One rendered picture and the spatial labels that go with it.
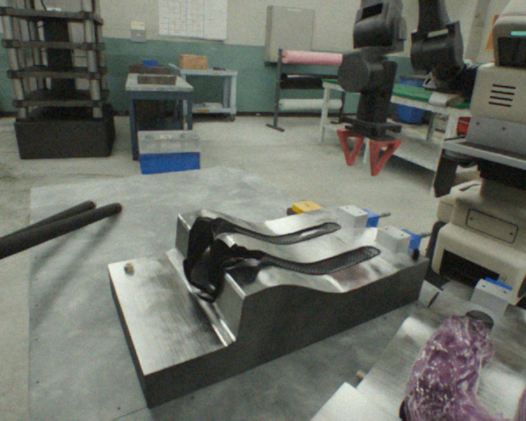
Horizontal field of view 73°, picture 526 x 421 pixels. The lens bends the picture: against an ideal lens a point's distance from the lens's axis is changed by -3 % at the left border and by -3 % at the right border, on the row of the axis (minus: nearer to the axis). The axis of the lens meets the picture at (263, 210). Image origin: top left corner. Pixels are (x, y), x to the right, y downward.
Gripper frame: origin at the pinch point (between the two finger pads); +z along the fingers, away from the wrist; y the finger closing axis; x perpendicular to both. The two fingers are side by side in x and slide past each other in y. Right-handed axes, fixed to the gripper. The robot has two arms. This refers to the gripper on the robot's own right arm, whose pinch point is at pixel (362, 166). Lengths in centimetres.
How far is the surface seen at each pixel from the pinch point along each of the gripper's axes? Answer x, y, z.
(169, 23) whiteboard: 146, -622, -54
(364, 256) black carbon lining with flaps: -7.2, 11.3, 12.8
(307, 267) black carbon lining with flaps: -18.8, 9.9, 12.9
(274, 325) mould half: -30.0, 18.1, 14.7
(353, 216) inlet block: -2.3, 2.4, 9.5
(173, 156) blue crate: 52, -302, 85
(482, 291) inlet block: 3.3, 27.6, 12.8
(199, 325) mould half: -39.0, 13.1, 15.5
